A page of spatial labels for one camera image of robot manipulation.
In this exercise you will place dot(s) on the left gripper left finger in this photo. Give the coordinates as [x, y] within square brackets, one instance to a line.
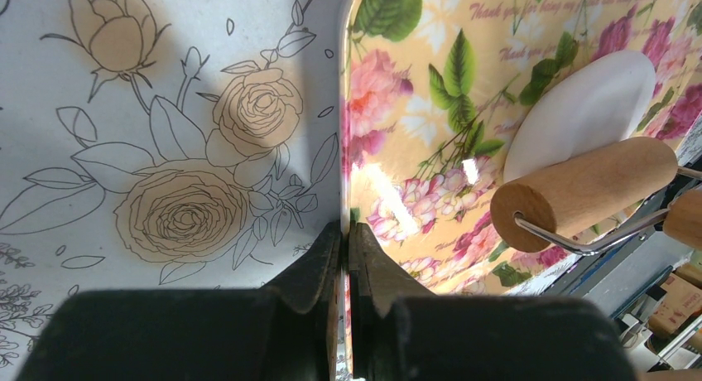
[283, 330]

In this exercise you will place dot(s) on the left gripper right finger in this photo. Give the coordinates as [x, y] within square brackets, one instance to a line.
[400, 330]

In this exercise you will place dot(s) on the wooden double-ended roller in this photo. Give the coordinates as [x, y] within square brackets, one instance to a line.
[550, 206]

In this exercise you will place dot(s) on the floral cutting board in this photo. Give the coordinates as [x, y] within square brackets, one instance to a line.
[434, 92]

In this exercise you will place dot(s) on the white dough ball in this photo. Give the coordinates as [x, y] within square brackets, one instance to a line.
[598, 105]

